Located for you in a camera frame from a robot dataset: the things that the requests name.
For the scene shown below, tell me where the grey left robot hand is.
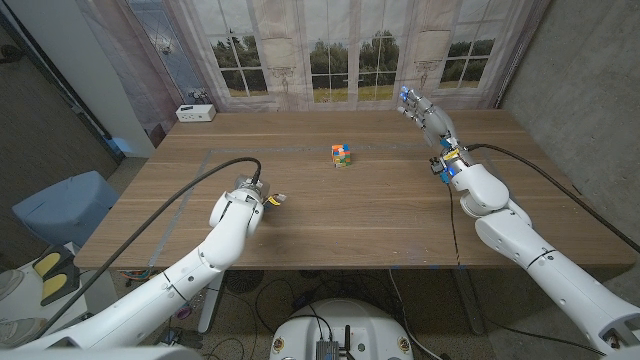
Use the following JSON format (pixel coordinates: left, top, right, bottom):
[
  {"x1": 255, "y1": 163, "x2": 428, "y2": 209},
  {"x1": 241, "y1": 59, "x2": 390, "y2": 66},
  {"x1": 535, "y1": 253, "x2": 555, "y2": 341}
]
[{"x1": 233, "y1": 173, "x2": 274, "y2": 211}]

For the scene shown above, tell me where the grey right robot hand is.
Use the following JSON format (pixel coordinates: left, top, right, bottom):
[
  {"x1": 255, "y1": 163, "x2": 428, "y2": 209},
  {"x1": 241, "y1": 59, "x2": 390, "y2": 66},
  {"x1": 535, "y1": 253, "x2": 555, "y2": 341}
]
[{"x1": 397, "y1": 87, "x2": 474, "y2": 169}]

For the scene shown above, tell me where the multicoloured puzzle cube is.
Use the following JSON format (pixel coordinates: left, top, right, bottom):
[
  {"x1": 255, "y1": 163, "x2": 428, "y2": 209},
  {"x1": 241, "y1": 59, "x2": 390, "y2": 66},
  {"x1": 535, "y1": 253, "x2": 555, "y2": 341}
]
[{"x1": 331, "y1": 143, "x2": 353, "y2": 168}]

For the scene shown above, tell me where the white power strip box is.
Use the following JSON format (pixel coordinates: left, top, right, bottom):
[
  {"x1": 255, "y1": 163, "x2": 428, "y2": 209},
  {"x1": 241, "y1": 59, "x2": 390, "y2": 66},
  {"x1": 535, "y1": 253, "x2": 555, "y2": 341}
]
[{"x1": 175, "y1": 103, "x2": 217, "y2": 123}]

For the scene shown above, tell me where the black round floor fan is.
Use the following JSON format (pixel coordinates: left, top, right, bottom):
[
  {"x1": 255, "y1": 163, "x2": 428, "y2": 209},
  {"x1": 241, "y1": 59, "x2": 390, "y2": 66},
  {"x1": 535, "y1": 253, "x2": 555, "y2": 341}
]
[{"x1": 224, "y1": 269, "x2": 265, "y2": 294}]

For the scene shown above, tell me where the printed window backdrop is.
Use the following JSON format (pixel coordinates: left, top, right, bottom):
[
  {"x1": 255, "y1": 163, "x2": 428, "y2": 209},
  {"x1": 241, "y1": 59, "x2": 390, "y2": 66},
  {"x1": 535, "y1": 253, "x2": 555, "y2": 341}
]
[{"x1": 74, "y1": 0, "x2": 554, "y2": 112}]

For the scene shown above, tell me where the white table leg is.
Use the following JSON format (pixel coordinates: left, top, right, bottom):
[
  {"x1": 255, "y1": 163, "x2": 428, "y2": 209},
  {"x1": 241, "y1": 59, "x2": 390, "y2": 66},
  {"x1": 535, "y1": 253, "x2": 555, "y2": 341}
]
[{"x1": 197, "y1": 272, "x2": 226, "y2": 334}]

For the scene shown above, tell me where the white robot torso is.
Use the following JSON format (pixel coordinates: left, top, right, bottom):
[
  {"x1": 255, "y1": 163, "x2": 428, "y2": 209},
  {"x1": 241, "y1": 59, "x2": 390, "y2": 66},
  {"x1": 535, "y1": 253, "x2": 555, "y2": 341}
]
[{"x1": 269, "y1": 298, "x2": 415, "y2": 360}]

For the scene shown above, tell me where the black blue floor device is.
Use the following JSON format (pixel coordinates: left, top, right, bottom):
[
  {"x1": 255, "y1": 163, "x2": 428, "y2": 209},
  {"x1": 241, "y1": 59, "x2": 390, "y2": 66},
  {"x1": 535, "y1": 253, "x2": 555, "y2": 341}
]
[{"x1": 159, "y1": 327, "x2": 204, "y2": 349}]

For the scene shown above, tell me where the blue covered bin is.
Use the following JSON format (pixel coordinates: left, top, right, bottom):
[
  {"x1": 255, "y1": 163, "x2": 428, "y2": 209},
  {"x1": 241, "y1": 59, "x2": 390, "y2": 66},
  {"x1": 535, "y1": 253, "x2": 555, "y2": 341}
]
[{"x1": 10, "y1": 169, "x2": 121, "y2": 247}]

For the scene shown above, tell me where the grey table leg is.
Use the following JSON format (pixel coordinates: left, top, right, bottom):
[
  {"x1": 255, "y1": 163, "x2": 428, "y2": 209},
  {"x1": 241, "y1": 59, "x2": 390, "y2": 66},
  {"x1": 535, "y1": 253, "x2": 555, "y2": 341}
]
[{"x1": 452, "y1": 268, "x2": 486, "y2": 335}]

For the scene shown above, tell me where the white floor platform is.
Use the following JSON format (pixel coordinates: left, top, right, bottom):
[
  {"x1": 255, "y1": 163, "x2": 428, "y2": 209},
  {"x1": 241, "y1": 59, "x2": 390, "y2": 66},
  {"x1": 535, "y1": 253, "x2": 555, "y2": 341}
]
[{"x1": 0, "y1": 241, "x2": 119, "y2": 321}]

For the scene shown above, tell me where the grey module on torso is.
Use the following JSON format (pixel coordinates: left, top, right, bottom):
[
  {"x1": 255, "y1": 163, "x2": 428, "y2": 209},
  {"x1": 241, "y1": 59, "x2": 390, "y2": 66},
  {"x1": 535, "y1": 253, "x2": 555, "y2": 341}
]
[{"x1": 315, "y1": 339, "x2": 341, "y2": 360}]

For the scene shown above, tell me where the black yellow foot pedal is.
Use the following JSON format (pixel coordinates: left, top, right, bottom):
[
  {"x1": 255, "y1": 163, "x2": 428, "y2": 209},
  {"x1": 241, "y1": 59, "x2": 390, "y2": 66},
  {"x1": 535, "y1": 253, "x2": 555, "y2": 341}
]
[
  {"x1": 39, "y1": 267, "x2": 81, "y2": 307},
  {"x1": 32, "y1": 243, "x2": 75, "y2": 279}
]

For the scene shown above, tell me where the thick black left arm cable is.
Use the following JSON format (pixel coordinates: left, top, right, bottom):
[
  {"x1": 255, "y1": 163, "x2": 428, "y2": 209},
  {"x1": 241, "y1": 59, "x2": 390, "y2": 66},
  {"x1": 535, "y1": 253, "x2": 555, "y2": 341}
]
[{"x1": 32, "y1": 156, "x2": 264, "y2": 341}]

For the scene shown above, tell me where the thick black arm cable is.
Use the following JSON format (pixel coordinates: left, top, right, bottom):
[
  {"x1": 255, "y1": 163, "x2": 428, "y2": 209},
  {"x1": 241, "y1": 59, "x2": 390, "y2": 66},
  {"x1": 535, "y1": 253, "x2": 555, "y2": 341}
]
[
  {"x1": 464, "y1": 143, "x2": 640, "y2": 254},
  {"x1": 32, "y1": 156, "x2": 264, "y2": 341}
]

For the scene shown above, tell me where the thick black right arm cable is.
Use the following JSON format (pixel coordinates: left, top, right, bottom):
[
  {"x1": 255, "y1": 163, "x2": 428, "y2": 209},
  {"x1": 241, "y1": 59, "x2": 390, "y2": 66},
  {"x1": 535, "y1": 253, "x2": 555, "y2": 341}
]
[{"x1": 464, "y1": 143, "x2": 640, "y2": 254}]

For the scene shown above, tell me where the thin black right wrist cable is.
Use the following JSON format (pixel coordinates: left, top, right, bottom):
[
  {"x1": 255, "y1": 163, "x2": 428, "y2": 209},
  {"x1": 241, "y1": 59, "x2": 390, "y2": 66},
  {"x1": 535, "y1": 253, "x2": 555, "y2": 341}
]
[{"x1": 448, "y1": 183, "x2": 609, "y2": 357}]

